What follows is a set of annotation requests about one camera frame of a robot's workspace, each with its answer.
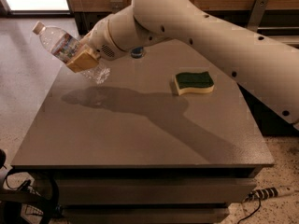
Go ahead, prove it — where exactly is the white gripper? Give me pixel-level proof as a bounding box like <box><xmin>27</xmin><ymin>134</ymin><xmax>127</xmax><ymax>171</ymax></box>
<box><xmin>66</xmin><ymin>19</ymin><xmax>125</xmax><ymax>73</ymax></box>

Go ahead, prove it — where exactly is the clear plastic water bottle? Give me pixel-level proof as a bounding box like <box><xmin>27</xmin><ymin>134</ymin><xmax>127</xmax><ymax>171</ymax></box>
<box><xmin>33</xmin><ymin>21</ymin><xmax>110</xmax><ymax>85</ymax></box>

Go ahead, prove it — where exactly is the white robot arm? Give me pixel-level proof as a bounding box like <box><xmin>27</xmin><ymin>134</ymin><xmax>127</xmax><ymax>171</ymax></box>
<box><xmin>80</xmin><ymin>0</ymin><xmax>299</xmax><ymax>127</ymax></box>

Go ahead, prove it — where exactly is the blue silver energy drink can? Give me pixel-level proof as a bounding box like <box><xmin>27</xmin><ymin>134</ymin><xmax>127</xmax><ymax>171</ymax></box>
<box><xmin>131</xmin><ymin>47</ymin><xmax>144</xmax><ymax>59</ymax></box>

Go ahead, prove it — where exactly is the green yellow sponge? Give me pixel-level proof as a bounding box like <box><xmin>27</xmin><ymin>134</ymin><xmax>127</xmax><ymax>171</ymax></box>
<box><xmin>174</xmin><ymin>72</ymin><xmax>214</xmax><ymax>95</ymax></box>

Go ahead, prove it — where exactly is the grey table with drawers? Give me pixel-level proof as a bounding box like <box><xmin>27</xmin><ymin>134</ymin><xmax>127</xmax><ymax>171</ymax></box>
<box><xmin>12</xmin><ymin>41</ymin><xmax>274</xmax><ymax>224</ymax></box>

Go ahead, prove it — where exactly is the white power strip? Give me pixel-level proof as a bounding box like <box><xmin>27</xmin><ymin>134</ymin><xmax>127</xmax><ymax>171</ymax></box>
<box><xmin>245</xmin><ymin>186</ymin><xmax>295</xmax><ymax>202</ymax></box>

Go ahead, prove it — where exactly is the left metal bracket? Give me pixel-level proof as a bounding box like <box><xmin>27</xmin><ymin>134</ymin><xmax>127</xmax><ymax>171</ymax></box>
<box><xmin>110</xmin><ymin>0</ymin><xmax>124</xmax><ymax>13</ymax></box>

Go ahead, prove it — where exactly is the metal bracket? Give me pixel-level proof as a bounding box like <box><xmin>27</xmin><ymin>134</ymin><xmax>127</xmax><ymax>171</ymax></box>
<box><xmin>247</xmin><ymin>0</ymin><xmax>269</xmax><ymax>32</ymax></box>
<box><xmin>110</xmin><ymin>0</ymin><xmax>124</xmax><ymax>13</ymax></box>

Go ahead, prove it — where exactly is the right metal bracket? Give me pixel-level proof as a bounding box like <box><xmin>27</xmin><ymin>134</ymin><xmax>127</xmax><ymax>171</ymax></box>
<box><xmin>247</xmin><ymin>0</ymin><xmax>269</xmax><ymax>32</ymax></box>

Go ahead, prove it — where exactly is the wooden counter with rail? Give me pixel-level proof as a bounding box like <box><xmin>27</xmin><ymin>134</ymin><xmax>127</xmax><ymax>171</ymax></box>
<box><xmin>67</xmin><ymin>0</ymin><xmax>299</xmax><ymax>47</ymax></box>

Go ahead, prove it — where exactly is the black cable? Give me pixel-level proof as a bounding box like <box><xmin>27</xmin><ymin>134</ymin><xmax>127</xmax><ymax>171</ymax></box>
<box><xmin>236</xmin><ymin>197</ymin><xmax>262</xmax><ymax>224</ymax></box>

